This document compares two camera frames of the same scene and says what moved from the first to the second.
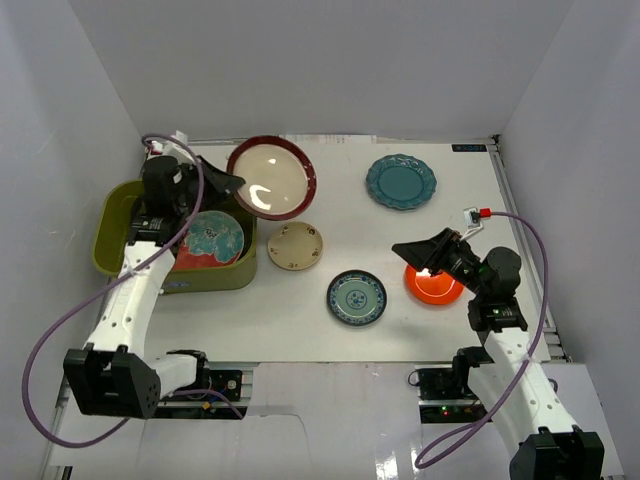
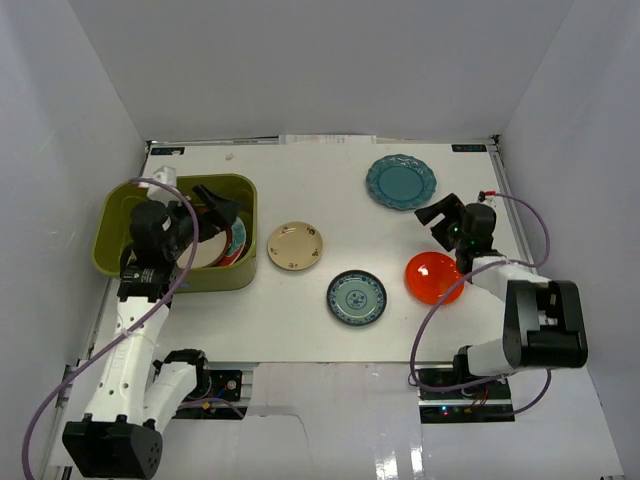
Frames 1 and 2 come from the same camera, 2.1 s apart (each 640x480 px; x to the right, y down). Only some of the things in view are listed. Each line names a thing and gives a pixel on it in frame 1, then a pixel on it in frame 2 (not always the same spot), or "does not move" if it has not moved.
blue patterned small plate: [357, 297] does not move
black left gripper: [201, 182] -> [198, 216]
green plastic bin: [112, 205] does not move
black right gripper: [432, 254] -> [447, 205]
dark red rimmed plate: [279, 175] -> [208, 253]
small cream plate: [295, 245] does not move
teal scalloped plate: [401, 181] does not move
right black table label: [469, 148] does not move
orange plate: [435, 290] does not move
